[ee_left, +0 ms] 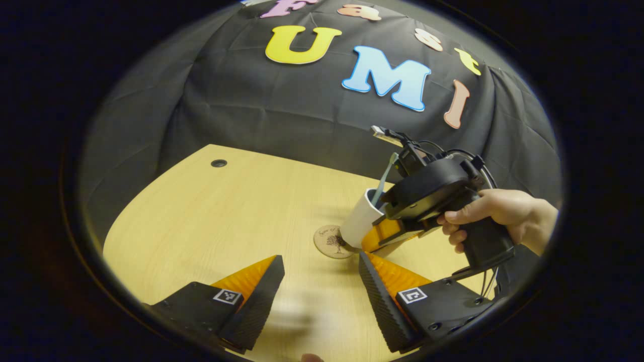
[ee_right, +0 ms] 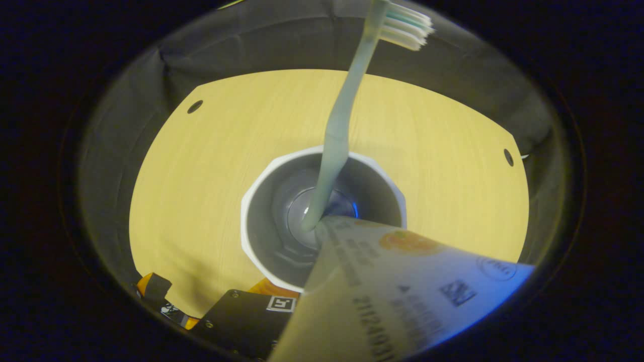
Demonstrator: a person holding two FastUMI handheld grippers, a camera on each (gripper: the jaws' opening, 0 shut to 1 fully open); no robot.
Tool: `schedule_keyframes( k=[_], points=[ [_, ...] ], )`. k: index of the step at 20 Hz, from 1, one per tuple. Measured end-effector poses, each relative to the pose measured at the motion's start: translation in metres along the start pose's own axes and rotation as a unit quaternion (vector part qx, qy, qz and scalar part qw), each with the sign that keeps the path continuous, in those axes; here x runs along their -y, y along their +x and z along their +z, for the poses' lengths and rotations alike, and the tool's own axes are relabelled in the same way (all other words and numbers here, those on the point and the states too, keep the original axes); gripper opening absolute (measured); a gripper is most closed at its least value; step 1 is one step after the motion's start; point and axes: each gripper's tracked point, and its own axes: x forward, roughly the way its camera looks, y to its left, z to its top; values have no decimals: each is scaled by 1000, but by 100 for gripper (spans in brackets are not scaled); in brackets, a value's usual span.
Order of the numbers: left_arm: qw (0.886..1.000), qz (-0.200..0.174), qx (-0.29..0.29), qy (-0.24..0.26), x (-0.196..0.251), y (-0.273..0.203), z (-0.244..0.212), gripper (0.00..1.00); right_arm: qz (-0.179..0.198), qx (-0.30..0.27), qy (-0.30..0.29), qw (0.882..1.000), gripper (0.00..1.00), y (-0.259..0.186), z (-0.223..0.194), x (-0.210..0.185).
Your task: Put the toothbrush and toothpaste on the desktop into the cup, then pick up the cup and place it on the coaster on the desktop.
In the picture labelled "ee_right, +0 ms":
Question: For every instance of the white toothpaste tube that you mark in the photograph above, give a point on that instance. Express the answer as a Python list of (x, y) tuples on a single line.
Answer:
[(402, 301)]

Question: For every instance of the white cup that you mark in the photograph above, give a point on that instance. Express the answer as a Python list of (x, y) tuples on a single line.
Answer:
[(266, 221)]

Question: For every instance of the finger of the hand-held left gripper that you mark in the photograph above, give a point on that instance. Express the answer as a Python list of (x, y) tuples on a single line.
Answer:
[(158, 287)]

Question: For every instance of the pale green toothbrush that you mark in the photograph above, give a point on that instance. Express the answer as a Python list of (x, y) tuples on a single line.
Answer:
[(347, 100)]

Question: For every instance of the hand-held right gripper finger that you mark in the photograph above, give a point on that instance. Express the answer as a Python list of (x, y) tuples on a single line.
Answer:
[(241, 322)]

